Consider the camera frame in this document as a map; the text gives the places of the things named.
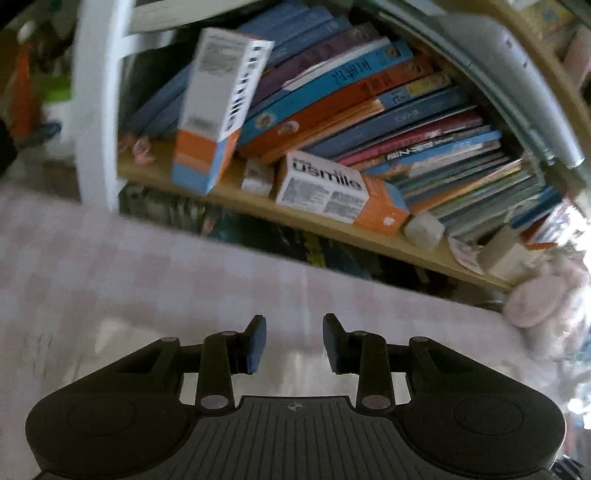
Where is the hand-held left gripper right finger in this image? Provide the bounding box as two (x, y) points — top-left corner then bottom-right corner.
(323, 313), (467, 411)

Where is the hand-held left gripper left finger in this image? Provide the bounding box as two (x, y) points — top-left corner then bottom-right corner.
(117, 315), (267, 414)

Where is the wooden bookshelf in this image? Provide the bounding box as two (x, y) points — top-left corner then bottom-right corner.
(115, 134), (518, 292)

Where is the pink printed bed sheet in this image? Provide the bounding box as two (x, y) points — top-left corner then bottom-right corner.
(0, 187), (591, 480)

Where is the small translucent container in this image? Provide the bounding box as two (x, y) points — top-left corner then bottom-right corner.
(404, 211), (446, 250)

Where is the pink white packet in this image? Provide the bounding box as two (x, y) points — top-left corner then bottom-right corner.
(448, 237), (485, 275)

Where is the short white orange box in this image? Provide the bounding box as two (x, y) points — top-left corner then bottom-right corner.
(274, 150), (411, 237)

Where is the small white box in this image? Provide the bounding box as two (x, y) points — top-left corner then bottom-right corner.
(241, 157), (276, 197)

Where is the beige box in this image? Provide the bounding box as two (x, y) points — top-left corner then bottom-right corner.
(478, 228), (539, 284)

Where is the pink plush toy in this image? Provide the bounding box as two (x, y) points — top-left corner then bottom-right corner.
(501, 258), (591, 361)

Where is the pink hair clip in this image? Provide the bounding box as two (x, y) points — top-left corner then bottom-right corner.
(117, 134), (153, 163)

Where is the row of books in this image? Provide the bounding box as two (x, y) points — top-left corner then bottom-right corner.
(124, 0), (578, 245)

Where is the tall white orange box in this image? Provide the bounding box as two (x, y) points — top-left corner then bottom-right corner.
(171, 27), (276, 195)

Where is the white shelf frame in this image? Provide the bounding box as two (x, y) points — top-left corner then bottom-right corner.
(74, 0), (139, 214)

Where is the grey metal rail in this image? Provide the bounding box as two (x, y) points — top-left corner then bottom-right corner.
(379, 0), (587, 169)

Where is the orange handled brush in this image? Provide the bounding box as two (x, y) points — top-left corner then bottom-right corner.
(11, 46), (35, 139)

